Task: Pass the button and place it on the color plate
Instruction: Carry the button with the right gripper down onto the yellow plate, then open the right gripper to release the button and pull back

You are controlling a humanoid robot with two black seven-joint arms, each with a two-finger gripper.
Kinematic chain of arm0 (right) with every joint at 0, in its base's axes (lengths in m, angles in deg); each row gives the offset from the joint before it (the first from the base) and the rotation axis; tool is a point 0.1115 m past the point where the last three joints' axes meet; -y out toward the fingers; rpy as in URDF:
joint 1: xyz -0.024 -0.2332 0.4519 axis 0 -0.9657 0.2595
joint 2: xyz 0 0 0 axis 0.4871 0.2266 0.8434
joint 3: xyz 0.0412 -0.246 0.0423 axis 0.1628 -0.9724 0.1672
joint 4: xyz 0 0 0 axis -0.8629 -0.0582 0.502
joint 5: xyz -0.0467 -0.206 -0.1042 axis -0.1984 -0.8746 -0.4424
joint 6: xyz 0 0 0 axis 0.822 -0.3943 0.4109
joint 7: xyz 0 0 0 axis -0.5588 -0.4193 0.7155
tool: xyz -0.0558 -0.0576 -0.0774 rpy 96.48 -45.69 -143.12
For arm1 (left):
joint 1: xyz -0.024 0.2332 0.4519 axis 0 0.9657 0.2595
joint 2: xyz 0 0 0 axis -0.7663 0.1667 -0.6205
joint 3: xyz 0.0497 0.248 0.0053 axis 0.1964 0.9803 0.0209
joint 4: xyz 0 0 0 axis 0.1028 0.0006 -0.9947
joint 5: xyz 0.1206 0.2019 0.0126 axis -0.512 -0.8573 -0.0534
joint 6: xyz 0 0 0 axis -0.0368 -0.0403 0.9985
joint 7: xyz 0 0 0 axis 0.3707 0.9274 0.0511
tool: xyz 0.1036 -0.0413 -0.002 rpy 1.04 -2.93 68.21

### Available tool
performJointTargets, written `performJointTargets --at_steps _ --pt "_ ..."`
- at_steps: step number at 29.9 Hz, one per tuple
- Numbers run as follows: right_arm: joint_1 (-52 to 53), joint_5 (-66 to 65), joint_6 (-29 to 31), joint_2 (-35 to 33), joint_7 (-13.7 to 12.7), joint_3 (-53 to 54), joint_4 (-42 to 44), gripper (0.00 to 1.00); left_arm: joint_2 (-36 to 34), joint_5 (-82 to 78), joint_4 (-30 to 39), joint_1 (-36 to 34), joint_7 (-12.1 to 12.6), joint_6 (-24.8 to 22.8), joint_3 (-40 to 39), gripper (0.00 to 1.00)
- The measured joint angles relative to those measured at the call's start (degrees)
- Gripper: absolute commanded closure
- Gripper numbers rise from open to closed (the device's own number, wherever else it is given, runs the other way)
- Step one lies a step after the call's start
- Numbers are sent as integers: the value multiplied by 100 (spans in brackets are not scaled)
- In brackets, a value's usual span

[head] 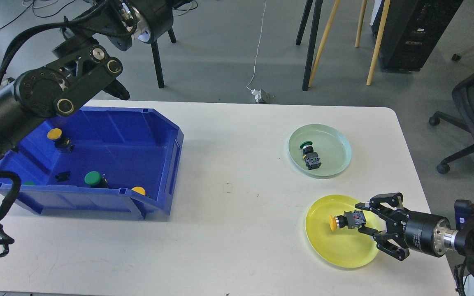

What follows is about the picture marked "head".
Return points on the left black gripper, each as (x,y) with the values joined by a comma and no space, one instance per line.
(155,18)

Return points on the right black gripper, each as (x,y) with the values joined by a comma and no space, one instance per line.
(407,230)

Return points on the yellow push button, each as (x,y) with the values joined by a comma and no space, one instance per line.
(61,142)
(352,219)

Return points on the green push button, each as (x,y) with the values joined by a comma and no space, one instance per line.
(310,157)
(95,180)

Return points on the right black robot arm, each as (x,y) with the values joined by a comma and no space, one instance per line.
(464,216)

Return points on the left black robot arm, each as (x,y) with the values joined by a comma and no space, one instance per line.
(82,69)

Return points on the yellow plate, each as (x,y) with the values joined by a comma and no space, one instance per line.
(343,247)

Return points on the light green plate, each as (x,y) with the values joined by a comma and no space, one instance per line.
(330,146)

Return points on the green push button front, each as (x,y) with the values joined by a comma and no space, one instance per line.
(95,180)

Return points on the yellow push button front edge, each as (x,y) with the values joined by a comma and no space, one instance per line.
(140,190)

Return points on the small black button part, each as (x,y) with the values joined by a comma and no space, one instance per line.
(63,176)

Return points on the blue plastic storage bin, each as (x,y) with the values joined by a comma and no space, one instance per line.
(131,147)

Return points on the black tripod leg centre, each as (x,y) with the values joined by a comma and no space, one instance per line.
(314,6)

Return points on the black computer tower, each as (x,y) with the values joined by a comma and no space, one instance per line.
(412,31)

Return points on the wooden easel legs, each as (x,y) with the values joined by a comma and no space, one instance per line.
(337,39)

